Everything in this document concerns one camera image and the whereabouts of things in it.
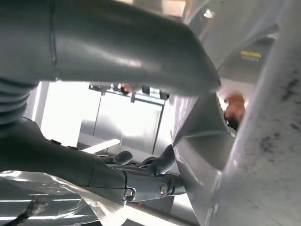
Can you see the yellow tape table marking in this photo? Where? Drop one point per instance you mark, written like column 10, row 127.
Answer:
column 250, row 54

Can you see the clear plastic film wrap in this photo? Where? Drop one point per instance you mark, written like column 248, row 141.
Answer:
column 59, row 206

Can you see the grey metal frame table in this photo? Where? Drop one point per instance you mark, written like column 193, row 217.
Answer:
column 141, row 98

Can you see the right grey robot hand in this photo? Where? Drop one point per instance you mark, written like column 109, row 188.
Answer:
column 105, row 40

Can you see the person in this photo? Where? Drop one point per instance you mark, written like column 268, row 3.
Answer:
column 234, row 107

